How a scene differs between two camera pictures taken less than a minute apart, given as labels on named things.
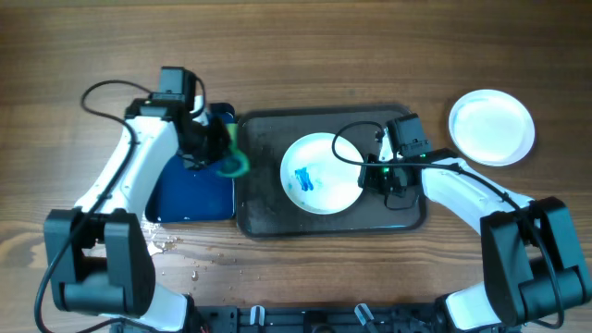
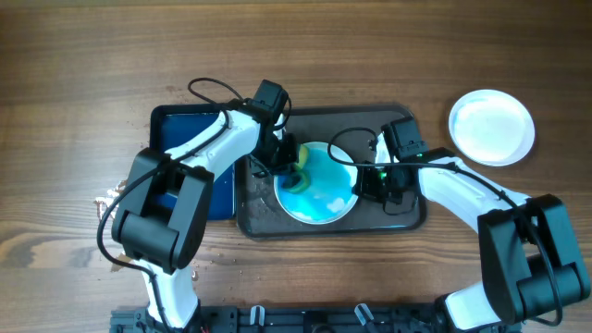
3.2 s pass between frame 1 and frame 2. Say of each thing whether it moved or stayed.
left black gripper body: moved
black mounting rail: stayed
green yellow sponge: moved
